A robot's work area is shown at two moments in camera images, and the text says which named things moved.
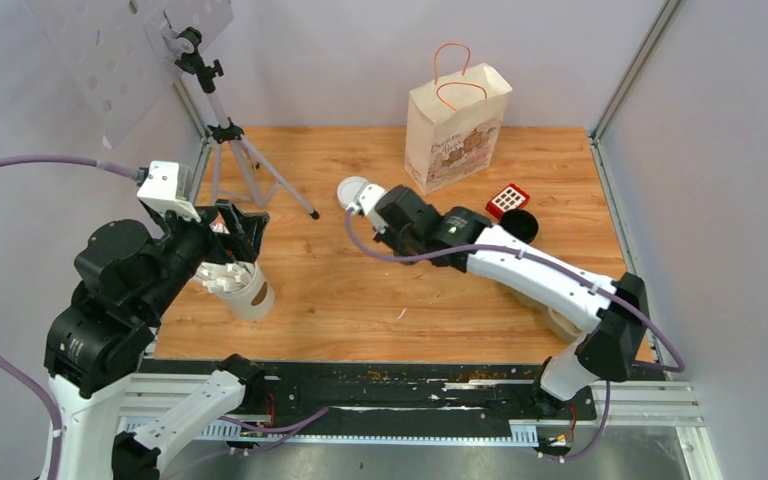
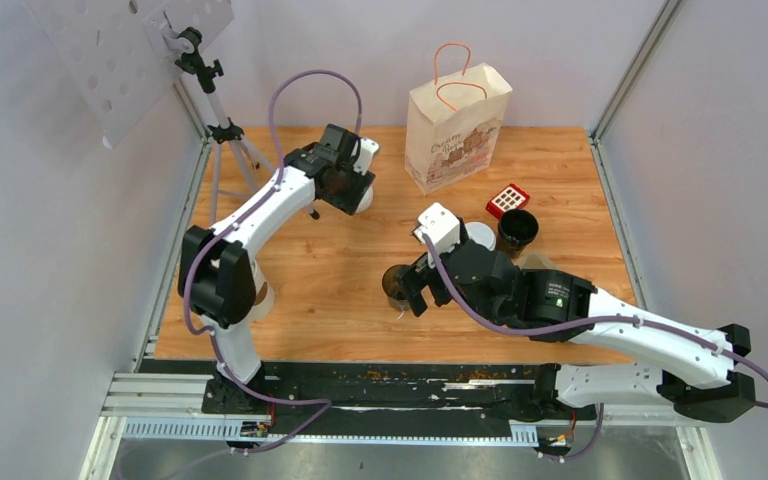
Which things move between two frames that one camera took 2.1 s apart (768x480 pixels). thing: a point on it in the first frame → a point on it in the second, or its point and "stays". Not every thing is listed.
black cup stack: [520, 223] stays
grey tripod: [238, 169] stays
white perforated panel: [116, 58] stays
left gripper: [247, 243] → [350, 202]
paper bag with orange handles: [453, 124] stays
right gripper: [386, 239] → [411, 282]
